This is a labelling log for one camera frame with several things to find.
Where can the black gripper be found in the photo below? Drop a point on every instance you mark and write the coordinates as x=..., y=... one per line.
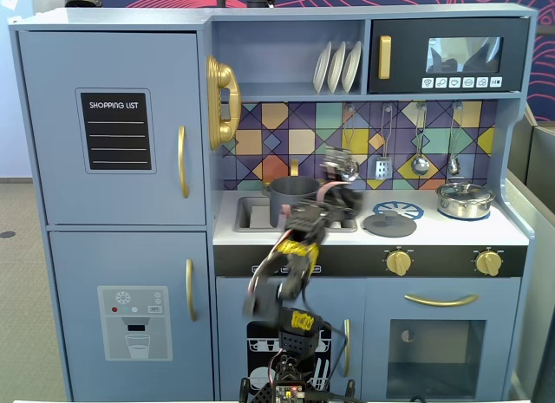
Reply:
x=337, y=169

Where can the gray pot lid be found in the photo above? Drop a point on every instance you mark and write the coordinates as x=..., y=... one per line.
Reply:
x=390, y=226

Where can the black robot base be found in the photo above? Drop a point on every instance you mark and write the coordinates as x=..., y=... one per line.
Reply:
x=260, y=392

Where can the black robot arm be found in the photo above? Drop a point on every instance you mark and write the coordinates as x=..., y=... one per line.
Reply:
x=299, y=268

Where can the shiny steel pot lid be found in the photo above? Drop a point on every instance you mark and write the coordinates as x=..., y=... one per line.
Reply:
x=465, y=190

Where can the silver skimmer spoon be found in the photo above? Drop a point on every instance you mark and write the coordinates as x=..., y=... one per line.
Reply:
x=351, y=172

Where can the gold faucet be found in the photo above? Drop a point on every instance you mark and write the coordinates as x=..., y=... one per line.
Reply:
x=294, y=165

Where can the silver slotted spatula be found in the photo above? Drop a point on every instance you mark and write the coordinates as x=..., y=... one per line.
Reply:
x=383, y=168

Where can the gray toy pot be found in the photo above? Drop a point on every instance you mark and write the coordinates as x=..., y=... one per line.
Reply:
x=290, y=197

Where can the silver ladle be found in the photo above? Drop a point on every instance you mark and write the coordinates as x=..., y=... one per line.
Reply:
x=419, y=164

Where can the gray sink basin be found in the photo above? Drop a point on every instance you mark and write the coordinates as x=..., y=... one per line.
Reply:
x=256, y=214

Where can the white toy plate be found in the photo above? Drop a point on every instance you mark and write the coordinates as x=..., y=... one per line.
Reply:
x=352, y=67
x=321, y=69
x=336, y=69

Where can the gold stove knob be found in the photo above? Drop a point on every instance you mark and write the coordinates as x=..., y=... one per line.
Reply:
x=488, y=263
x=399, y=263

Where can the silver small spoon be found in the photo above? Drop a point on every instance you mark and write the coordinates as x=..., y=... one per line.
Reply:
x=453, y=164

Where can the black microwave door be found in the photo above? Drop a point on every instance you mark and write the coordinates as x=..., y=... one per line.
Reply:
x=407, y=60

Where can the gold toy telephone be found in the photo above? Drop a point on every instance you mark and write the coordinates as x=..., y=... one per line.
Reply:
x=223, y=86

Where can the blue oven door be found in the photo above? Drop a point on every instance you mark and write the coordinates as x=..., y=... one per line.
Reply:
x=381, y=299

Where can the black cylindrical container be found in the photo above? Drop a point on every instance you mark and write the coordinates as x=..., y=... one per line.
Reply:
x=259, y=2

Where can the black dishwasher decal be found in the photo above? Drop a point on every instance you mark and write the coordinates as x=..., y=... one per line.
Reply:
x=258, y=355

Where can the gray cabinet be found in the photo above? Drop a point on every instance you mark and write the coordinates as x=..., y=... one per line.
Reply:
x=533, y=247

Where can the black shopping list board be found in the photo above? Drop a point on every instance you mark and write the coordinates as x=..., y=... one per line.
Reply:
x=116, y=134

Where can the blue toy kitchen unit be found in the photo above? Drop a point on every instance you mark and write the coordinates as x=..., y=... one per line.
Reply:
x=130, y=18

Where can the gray ice dispenser decal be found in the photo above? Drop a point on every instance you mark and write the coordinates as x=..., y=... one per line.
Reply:
x=134, y=329

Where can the blue freezer door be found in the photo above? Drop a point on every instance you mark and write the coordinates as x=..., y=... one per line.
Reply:
x=73, y=268

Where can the blue fridge door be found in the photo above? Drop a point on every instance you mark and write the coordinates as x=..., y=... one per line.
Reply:
x=52, y=117

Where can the black round floor cover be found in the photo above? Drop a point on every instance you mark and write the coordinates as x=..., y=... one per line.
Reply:
x=6, y=234

